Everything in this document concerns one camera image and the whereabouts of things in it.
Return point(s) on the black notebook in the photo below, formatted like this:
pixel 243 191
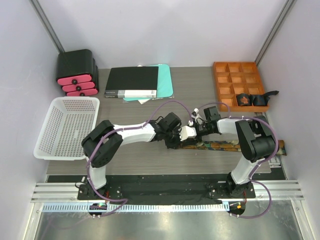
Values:
pixel 132 82

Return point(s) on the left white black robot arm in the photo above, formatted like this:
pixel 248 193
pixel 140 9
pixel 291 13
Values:
pixel 102 143

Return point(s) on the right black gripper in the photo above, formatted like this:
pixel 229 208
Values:
pixel 195 140

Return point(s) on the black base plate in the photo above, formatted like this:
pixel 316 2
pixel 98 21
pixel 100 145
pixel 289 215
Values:
pixel 175 187

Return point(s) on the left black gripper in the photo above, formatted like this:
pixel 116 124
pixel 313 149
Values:
pixel 177 142

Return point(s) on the aluminium rail frame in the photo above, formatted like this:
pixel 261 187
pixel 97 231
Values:
pixel 270 189

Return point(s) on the rolled tie orange leaf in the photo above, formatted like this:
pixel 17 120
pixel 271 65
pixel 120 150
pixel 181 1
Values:
pixel 243 100

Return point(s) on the black pink drawer organizer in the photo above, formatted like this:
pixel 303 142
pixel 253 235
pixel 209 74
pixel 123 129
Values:
pixel 77 73

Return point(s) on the white slotted cable duct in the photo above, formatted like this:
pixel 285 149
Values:
pixel 97 207

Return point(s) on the white perforated plastic basket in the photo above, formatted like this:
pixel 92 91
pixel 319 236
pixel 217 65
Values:
pixel 68 121

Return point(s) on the rolled dark blue tie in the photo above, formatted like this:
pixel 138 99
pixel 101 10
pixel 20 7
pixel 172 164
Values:
pixel 261 100

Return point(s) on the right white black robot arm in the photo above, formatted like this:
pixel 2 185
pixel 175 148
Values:
pixel 256 139

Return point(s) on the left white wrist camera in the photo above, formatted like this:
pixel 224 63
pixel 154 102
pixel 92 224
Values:
pixel 187 132

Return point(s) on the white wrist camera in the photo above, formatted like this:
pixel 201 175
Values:
pixel 196 116
pixel 187 132

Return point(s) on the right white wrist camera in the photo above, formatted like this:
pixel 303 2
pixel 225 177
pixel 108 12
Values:
pixel 196 116

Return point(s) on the floral patterned necktie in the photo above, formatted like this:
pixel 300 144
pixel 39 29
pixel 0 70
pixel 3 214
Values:
pixel 223 145

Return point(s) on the orange compartment tray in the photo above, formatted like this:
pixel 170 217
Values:
pixel 235 78

